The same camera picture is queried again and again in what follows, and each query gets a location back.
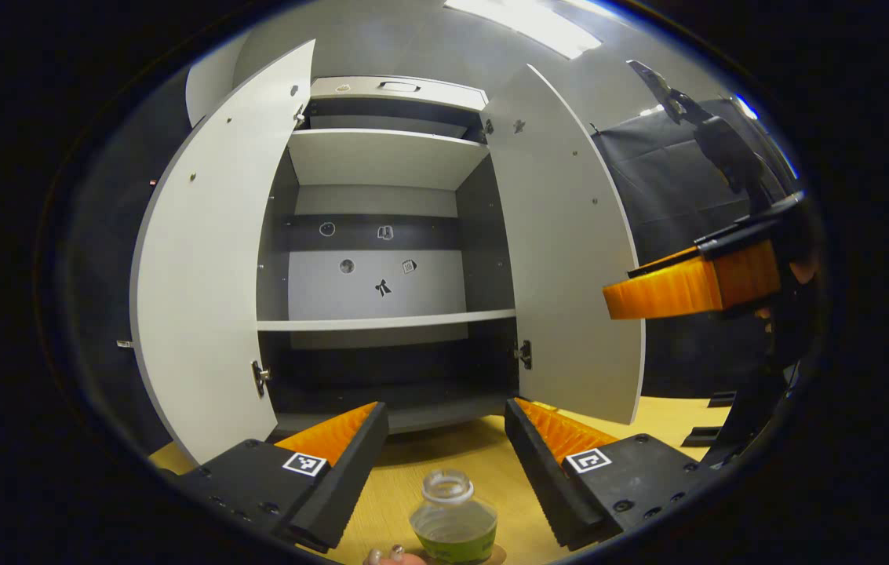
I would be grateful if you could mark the white cabinet door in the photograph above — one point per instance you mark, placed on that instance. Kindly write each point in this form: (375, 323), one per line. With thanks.
(201, 275)
(562, 259)

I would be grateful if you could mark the long ceiling light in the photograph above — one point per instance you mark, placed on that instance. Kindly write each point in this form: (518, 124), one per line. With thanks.
(522, 23)

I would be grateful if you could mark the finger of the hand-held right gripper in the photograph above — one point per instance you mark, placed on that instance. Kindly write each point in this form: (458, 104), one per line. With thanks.
(672, 286)

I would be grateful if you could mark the green label clear bottle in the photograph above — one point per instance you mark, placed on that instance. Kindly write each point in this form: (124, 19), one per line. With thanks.
(453, 526)

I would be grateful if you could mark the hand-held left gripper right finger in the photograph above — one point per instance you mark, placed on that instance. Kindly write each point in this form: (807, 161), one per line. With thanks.
(542, 479)

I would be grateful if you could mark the small ceiling light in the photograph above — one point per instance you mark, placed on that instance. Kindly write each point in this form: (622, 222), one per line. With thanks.
(746, 106)

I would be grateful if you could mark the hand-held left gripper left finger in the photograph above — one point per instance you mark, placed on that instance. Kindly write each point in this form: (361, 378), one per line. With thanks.
(342, 479)

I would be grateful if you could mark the black backdrop cloth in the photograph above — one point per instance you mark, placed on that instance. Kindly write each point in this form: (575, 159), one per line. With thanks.
(664, 196)

